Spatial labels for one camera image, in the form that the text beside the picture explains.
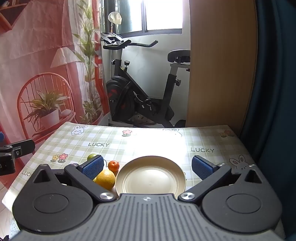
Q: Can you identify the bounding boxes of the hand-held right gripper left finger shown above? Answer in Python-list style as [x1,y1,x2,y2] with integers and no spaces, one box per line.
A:
[32,155,117,204]

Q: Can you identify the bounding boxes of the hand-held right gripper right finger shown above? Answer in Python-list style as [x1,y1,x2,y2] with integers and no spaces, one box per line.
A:
[178,155,264,204]

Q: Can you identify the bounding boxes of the large yellow orange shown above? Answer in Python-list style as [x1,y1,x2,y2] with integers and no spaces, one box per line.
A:
[96,170,116,191]

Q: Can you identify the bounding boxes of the small mandarin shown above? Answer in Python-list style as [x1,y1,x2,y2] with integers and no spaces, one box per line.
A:
[108,160,120,172]

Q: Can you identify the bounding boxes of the cream round plate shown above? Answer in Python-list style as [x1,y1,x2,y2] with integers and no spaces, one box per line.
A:
[115,156,186,197]

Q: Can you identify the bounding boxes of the black exercise bike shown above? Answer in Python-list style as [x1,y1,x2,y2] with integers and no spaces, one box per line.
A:
[100,32,191,128]

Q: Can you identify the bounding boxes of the wooden cabinet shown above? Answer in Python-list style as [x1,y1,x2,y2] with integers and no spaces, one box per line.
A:
[186,0,258,130]

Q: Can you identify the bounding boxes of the dark blue cloth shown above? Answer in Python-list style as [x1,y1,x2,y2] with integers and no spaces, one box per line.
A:
[239,0,296,241]

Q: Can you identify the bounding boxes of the white cloth bag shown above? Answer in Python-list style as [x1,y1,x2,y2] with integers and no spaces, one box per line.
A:
[108,11,123,25]

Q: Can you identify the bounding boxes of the window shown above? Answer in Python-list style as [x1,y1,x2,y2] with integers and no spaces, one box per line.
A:
[116,0,183,35]

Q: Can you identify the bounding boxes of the red printed wall tapestry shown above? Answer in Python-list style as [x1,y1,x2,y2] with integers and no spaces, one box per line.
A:
[0,0,109,193]

